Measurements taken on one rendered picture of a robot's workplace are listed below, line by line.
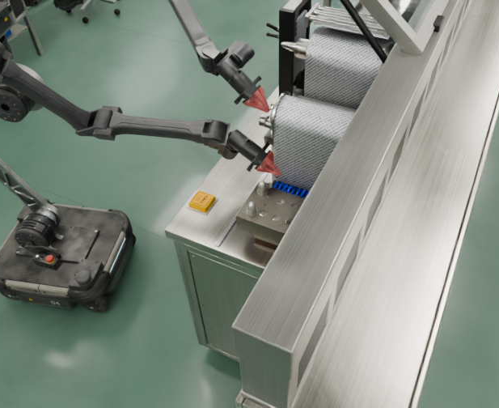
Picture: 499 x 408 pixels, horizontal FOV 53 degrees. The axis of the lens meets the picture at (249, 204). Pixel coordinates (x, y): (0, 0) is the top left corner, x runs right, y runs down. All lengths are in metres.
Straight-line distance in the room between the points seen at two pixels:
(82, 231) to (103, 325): 0.48
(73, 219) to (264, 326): 2.25
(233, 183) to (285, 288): 1.22
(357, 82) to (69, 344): 1.82
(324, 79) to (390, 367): 1.04
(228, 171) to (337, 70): 0.57
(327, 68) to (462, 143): 0.56
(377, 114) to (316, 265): 0.34
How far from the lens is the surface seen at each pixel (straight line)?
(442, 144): 1.22
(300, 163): 1.56
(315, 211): 0.73
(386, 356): 0.86
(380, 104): 0.93
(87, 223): 2.75
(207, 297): 1.95
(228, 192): 1.81
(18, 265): 2.72
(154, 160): 3.36
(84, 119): 1.75
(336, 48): 1.61
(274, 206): 1.58
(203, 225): 1.71
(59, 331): 2.71
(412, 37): 1.08
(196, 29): 1.68
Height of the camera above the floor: 2.19
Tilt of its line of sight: 47 degrees down
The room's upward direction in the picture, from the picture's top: 3 degrees counter-clockwise
